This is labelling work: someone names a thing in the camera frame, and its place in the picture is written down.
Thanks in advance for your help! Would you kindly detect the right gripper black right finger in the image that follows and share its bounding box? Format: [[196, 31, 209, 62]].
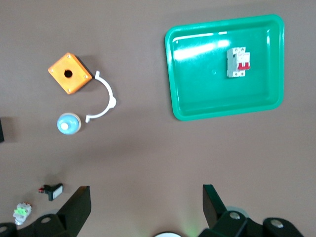
[[202, 184, 228, 230]]

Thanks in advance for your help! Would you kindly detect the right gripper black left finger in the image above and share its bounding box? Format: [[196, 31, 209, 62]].
[[56, 185, 92, 237]]

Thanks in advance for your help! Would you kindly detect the green plastic tray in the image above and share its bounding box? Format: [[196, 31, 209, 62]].
[[164, 14, 285, 122]]

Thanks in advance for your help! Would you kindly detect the small white arc clamp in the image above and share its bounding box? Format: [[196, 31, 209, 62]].
[[84, 70, 118, 123]]

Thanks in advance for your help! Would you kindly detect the white red circuit breaker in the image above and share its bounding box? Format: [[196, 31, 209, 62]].
[[226, 46, 251, 79]]

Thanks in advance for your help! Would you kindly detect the blue round dome button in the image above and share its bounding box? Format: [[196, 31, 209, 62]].
[[56, 112, 82, 136]]

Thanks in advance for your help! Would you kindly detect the white green contact block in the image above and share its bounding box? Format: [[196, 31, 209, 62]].
[[12, 202, 33, 226]]

